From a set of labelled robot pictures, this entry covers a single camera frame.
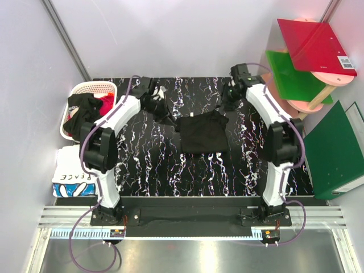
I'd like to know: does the white folded peace t-shirt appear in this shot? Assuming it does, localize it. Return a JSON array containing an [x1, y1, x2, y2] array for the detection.
[[52, 144, 97, 198]]

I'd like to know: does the red t-shirt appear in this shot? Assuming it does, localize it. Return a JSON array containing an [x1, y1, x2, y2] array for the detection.
[[98, 93, 114, 117]]

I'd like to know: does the dark green ring binder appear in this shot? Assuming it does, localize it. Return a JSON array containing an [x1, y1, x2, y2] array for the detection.
[[304, 102, 363, 200]]

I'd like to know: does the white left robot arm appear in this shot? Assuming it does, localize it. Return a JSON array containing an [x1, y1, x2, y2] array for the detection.
[[79, 76, 176, 225]]

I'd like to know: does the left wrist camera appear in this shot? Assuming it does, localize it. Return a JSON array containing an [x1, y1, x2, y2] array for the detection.
[[139, 77, 166, 101]]

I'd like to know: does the aluminium frame rail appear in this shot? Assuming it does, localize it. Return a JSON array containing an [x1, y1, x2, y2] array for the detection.
[[25, 204, 363, 272]]

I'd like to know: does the red plastic folder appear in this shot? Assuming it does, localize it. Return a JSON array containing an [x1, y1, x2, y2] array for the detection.
[[277, 19, 357, 77]]

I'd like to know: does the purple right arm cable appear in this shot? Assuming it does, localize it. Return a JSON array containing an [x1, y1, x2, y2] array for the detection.
[[235, 62, 307, 246]]

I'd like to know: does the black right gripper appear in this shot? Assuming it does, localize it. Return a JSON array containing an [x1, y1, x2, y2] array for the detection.
[[214, 83, 242, 113]]

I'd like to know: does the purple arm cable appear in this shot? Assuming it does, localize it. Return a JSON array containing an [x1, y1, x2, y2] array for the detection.
[[235, 62, 307, 246], [68, 75, 142, 271]]

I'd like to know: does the white plastic laundry basket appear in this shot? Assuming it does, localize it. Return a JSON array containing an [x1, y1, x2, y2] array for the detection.
[[59, 81, 118, 140]]

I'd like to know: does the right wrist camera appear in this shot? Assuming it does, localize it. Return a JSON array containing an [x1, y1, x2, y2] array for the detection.
[[230, 63, 251, 83]]

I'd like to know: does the black printed t-shirt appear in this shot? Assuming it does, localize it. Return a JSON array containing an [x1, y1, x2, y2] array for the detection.
[[175, 110, 229, 154]]

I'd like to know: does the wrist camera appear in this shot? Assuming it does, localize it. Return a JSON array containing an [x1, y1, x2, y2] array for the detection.
[[139, 77, 166, 101], [230, 63, 251, 83]]

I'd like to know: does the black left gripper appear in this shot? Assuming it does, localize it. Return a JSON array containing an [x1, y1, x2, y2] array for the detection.
[[143, 97, 177, 127]]

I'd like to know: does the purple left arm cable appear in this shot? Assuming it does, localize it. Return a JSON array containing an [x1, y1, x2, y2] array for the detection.
[[68, 75, 142, 271]]

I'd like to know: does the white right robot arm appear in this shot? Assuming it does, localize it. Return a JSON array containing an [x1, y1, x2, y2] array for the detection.
[[221, 63, 305, 226]]

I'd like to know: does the light green plastic folder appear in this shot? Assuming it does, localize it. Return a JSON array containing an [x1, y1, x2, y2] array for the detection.
[[266, 51, 326, 102]]

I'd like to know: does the pink wooden tiered shelf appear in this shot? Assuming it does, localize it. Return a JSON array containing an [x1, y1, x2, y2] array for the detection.
[[265, 18, 355, 119]]

